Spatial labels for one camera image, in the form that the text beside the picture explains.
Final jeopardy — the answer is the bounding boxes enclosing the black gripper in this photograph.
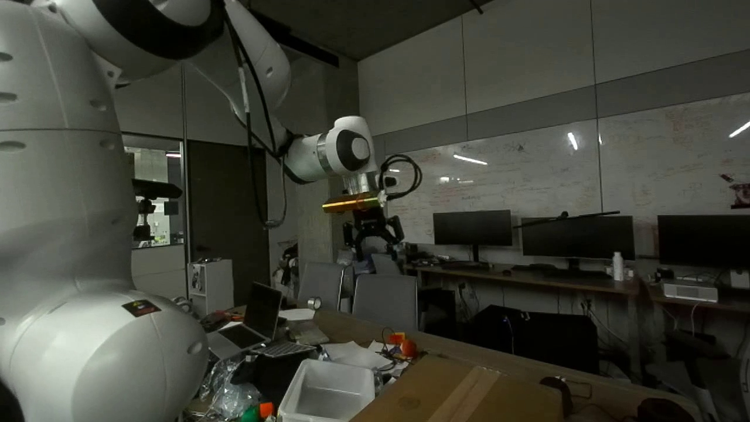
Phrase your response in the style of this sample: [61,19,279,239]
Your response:
[340,211,410,264]

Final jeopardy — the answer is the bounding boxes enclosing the white plastic bin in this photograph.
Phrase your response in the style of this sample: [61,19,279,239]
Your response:
[274,356,377,422]

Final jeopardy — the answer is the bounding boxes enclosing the brown cardboard box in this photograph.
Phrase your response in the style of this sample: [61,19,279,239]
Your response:
[350,352,698,422]

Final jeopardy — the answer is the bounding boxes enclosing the grey device box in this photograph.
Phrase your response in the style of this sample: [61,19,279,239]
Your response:
[662,280,720,307]

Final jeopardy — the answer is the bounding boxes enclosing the grey office chair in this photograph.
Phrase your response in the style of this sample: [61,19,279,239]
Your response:
[350,271,422,334]
[298,261,348,311]

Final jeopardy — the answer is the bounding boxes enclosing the black computer monitor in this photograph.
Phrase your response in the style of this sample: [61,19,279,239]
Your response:
[656,213,750,271]
[432,208,517,264]
[520,213,639,275]

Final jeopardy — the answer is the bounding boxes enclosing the orange round object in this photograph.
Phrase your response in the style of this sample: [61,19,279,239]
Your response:
[388,331,418,362]

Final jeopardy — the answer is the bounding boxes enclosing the white papers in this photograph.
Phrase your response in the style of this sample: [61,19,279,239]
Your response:
[318,338,395,375]

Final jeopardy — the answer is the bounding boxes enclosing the dark door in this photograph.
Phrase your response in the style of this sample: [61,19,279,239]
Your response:
[186,139,272,309]

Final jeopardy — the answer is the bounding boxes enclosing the long wooden desk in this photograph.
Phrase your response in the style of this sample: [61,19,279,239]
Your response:
[410,263,750,316]

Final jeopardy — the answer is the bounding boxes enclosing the white cabinet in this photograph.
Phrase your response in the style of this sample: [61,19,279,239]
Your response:
[187,256,237,320]

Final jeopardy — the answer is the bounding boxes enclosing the clear plastic bottle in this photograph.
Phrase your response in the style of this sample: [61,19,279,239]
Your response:
[205,359,262,422]

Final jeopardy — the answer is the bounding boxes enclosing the white plastic bottle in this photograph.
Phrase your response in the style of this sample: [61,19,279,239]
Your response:
[611,249,629,283]

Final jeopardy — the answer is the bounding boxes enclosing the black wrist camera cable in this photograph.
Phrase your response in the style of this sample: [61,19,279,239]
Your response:
[377,153,425,201]

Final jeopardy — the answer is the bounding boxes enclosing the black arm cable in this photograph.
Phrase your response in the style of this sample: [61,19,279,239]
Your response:
[224,22,294,230]

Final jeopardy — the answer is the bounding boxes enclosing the black camera on stand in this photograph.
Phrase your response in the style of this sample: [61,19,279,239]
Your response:
[129,177,186,247]

